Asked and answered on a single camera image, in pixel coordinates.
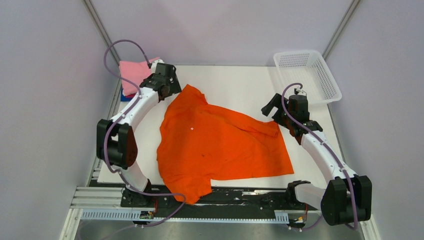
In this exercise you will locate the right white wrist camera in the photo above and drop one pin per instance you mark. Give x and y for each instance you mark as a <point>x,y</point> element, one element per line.
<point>299,91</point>

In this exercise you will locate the folded pink t shirt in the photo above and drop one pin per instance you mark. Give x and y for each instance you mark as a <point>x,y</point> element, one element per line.
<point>135,72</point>

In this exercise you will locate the folded magenta t shirt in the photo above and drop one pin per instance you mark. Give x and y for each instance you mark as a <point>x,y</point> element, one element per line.
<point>126,98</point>

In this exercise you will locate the aluminium frame rail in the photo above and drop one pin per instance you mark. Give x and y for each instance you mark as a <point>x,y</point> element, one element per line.
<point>109,197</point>

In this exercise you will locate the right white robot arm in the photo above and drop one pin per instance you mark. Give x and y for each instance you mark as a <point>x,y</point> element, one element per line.
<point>347,198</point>

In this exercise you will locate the white slotted cable duct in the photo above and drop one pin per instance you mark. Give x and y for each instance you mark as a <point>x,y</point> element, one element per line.
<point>143,216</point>

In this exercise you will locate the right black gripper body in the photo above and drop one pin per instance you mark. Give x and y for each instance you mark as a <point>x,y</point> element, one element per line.
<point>285,122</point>

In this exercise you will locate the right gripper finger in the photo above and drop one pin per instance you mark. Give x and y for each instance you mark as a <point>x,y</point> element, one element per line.
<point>275,102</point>
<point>279,116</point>

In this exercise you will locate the folded blue t shirt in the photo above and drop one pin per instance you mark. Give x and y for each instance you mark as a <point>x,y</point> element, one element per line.
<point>120,97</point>

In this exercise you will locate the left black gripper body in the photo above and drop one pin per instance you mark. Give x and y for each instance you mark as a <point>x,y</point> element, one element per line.
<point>174,87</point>

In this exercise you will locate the white plastic basket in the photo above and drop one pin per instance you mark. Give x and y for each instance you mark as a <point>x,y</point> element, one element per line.
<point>309,68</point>

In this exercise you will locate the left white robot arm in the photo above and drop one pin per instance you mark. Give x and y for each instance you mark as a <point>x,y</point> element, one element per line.
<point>116,143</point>

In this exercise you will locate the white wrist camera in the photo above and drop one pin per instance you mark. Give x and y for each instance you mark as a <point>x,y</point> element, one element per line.
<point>299,91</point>
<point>154,64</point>

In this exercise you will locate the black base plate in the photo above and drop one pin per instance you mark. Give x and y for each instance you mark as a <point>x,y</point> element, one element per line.
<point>227,202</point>

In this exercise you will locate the orange t shirt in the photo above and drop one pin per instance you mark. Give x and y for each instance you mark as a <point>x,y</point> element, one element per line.
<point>201,142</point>

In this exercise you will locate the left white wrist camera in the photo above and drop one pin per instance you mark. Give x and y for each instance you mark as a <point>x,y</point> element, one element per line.
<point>154,64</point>

